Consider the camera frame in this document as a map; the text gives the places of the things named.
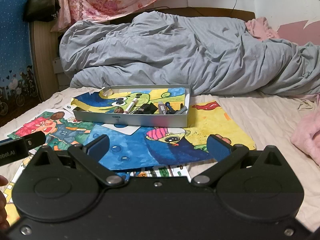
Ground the small silver piece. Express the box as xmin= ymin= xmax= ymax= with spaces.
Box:
xmin=173 ymin=105 xmax=189 ymax=116

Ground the white marker pen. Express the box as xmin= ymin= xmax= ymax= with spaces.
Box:
xmin=124 ymin=98 xmax=138 ymax=114

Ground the beige wooden panel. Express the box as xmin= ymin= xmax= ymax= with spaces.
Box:
xmin=29 ymin=21 xmax=61 ymax=101

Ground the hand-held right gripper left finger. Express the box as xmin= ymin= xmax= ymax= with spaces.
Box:
xmin=26 ymin=134 xmax=125 ymax=187

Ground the green frog drawing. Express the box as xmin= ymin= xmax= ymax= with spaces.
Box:
xmin=71 ymin=86 xmax=187 ymax=116

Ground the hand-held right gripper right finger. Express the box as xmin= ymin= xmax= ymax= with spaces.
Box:
xmin=191 ymin=134 xmax=288 ymax=187

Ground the pink crumpled cloth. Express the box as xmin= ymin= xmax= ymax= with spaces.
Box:
xmin=244 ymin=17 xmax=281 ymax=41

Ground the person's left hand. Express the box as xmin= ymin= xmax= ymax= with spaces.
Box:
xmin=0 ymin=175 xmax=10 ymax=228

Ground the blue and yellow drawing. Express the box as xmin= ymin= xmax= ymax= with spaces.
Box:
xmin=86 ymin=101 xmax=257 ymax=172

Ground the black lipstick tube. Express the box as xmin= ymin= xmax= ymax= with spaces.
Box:
xmin=143 ymin=103 xmax=158 ymax=114

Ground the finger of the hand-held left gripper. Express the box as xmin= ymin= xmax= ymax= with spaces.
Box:
xmin=21 ymin=133 xmax=47 ymax=148

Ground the silver metal tray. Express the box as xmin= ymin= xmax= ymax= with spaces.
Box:
xmin=72 ymin=84 xmax=192 ymax=129

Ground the white printed sheet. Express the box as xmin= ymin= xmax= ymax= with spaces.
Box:
xmin=129 ymin=163 xmax=193 ymax=181

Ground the pink floral cloth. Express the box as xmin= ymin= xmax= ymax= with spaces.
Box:
xmin=51 ymin=0 xmax=193 ymax=32

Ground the blue pen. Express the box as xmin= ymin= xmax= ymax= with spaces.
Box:
xmin=166 ymin=101 xmax=178 ymax=114

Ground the dark wooden headboard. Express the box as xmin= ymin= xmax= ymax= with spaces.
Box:
xmin=107 ymin=6 xmax=256 ymax=26

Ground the white bedside cabinet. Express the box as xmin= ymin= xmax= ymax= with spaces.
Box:
xmin=52 ymin=56 xmax=73 ymax=87

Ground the blue starry printed curtain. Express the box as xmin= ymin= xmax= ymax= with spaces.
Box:
xmin=0 ymin=0 xmax=42 ymax=123

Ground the grey duvet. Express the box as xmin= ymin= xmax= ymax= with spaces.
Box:
xmin=59 ymin=11 xmax=320 ymax=97

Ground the red-haired boy drawing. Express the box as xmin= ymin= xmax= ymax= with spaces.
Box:
xmin=7 ymin=108 xmax=98 ymax=156

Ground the pink fluffy blanket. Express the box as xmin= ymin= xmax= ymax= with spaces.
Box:
xmin=291 ymin=109 xmax=320 ymax=167

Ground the black bag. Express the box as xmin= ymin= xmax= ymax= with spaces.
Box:
xmin=23 ymin=0 xmax=62 ymax=23

